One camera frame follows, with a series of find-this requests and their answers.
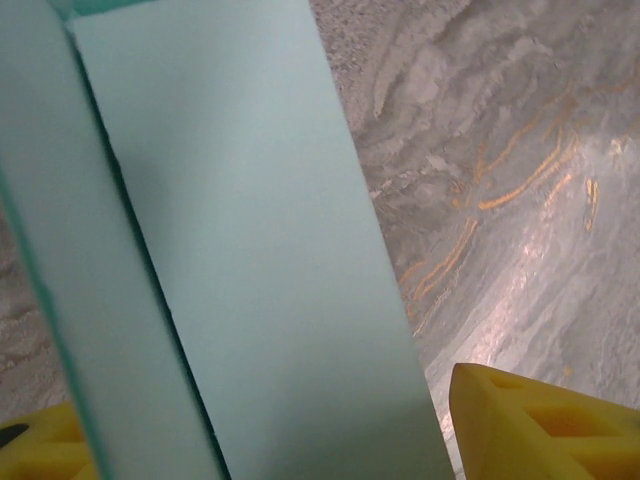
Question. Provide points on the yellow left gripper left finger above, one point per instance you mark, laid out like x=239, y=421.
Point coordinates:
x=45, y=450

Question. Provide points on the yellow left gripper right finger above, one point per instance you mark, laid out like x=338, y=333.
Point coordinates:
x=540, y=435

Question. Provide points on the mint green paper box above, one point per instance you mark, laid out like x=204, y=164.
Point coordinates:
x=225, y=200

